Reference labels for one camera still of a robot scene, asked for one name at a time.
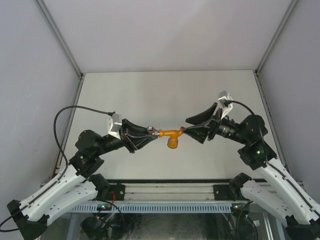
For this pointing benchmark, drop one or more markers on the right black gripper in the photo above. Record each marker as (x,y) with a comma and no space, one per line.
(200,133)

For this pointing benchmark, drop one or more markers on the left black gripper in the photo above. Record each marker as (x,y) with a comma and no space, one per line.
(132,143)

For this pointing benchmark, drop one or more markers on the metal tee pipe fitting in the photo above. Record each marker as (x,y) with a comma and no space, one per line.
(152,131)

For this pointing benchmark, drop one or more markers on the orange plastic water faucet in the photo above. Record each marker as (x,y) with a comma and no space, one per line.
(172,135)

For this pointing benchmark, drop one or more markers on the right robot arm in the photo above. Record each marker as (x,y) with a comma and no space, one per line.
(291,205)

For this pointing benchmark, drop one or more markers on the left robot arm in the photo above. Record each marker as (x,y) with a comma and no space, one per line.
(78,182)

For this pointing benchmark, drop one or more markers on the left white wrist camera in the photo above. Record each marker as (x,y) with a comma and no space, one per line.
(114,125)

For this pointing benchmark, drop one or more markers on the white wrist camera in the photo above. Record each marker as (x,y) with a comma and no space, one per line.
(225,101)
(114,125)

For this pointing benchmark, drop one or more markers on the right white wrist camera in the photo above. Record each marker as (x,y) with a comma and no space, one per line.
(225,101)

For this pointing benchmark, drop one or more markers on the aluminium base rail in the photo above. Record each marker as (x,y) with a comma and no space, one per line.
(171,192)

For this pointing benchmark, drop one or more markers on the slotted grey cable duct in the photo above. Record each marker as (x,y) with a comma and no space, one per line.
(152,208)

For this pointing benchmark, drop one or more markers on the right aluminium frame post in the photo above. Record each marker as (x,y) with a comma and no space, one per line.
(277,34)

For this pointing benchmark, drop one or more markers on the aluminium frame post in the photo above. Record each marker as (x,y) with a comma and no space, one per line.
(53,27)
(277,34)

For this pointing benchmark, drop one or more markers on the left aluminium frame post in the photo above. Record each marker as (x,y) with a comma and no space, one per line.
(53,27)

